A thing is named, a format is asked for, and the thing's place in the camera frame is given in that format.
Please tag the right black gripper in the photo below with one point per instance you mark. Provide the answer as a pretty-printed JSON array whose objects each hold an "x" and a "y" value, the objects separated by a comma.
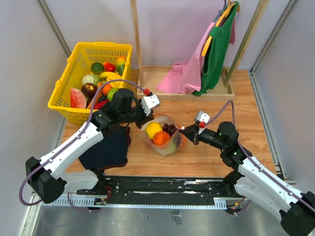
[{"x": 191, "y": 132}]

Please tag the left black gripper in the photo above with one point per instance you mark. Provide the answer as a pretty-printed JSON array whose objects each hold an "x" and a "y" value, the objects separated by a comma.
[{"x": 145, "y": 119}]

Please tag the yellow lemon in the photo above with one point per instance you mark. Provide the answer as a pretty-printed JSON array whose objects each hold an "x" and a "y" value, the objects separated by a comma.
[{"x": 152, "y": 128}]

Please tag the purple grape bunch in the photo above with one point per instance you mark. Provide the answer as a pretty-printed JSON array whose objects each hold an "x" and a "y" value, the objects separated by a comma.
[{"x": 173, "y": 133}]

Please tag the clear zip top bag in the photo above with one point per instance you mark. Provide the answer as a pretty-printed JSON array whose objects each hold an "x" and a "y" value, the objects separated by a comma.
[{"x": 161, "y": 119}]

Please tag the orange pumpkin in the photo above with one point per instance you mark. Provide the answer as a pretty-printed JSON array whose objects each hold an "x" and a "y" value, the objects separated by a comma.
[{"x": 160, "y": 138}]

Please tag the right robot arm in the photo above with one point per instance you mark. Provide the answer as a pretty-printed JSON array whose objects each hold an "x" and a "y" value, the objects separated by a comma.
[{"x": 294, "y": 209}]

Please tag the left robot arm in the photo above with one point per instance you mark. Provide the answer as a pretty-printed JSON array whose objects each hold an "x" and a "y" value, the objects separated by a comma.
[{"x": 46, "y": 175}]

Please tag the green custard apple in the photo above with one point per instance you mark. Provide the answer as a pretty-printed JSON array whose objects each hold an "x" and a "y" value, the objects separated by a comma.
[{"x": 111, "y": 93}]

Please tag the yellow bell pepper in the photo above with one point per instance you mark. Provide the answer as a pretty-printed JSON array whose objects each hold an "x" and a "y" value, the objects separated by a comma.
[{"x": 115, "y": 81}]

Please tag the red chili pepper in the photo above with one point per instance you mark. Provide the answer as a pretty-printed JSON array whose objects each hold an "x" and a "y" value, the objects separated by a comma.
[{"x": 99, "y": 105}]

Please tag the wooden rack tray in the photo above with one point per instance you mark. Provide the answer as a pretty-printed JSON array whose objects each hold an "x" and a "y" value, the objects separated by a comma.
[{"x": 153, "y": 75}]

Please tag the small orange fruit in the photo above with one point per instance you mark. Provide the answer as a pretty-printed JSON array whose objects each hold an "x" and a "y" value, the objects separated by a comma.
[{"x": 106, "y": 89}]

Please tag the dark navy cloth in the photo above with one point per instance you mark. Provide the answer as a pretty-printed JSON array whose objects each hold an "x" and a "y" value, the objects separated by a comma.
[{"x": 109, "y": 153}]

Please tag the yellow banana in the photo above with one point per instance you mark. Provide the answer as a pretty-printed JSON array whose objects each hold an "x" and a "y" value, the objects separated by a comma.
[{"x": 107, "y": 74}]

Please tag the orange carrot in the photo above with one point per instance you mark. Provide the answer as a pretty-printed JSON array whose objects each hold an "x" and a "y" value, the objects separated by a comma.
[{"x": 95, "y": 99}]

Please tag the pink shirt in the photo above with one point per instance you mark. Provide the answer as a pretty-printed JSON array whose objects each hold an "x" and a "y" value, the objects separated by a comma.
[{"x": 186, "y": 77}]

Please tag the red bell pepper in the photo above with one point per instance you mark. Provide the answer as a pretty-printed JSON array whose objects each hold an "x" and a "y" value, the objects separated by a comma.
[{"x": 108, "y": 67}]

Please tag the mango fruit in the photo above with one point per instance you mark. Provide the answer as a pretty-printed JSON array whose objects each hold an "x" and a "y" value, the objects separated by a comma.
[{"x": 120, "y": 65}]

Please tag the green white cabbage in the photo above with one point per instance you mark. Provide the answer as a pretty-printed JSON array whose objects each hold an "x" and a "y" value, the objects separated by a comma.
[{"x": 90, "y": 79}]

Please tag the watermelon slice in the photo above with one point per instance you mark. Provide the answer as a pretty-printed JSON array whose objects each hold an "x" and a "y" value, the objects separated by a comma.
[{"x": 77, "y": 99}]

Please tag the dark green avocado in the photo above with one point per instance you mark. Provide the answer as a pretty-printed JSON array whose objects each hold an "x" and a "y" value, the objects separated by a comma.
[{"x": 97, "y": 68}]

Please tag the yellow plastic basket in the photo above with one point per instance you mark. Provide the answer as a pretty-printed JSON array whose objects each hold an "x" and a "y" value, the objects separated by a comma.
[{"x": 79, "y": 64}]

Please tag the green shirt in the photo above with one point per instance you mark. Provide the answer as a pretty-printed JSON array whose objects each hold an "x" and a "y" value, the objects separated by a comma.
[{"x": 215, "y": 55}]

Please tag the yellow clothes hanger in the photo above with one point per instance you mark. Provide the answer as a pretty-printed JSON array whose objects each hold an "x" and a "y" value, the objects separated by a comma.
[{"x": 206, "y": 46}]

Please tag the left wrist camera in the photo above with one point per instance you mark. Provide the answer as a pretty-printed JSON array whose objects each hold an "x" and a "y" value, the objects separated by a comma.
[{"x": 149, "y": 102}]

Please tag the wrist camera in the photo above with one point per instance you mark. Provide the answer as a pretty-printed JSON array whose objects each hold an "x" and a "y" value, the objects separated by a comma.
[
  {"x": 201, "y": 118},
  {"x": 149, "y": 102}
]

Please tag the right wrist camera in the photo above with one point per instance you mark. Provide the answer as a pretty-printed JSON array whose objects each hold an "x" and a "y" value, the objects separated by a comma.
[{"x": 201, "y": 118}]

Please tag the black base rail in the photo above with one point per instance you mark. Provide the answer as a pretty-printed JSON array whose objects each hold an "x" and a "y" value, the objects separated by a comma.
[{"x": 162, "y": 191}]

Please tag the left wooden rack post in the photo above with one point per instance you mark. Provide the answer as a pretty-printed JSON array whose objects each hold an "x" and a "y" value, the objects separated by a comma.
[{"x": 134, "y": 13}]

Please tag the wooden rack post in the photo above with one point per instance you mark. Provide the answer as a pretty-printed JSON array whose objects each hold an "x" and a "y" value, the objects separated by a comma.
[
  {"x": 257, "y": 15},
  {"x": 134, "y": 13}
]

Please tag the right wooden rack post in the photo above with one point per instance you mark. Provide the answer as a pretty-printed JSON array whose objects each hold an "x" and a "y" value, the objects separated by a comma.
[{"x": 257, "y": 15}]

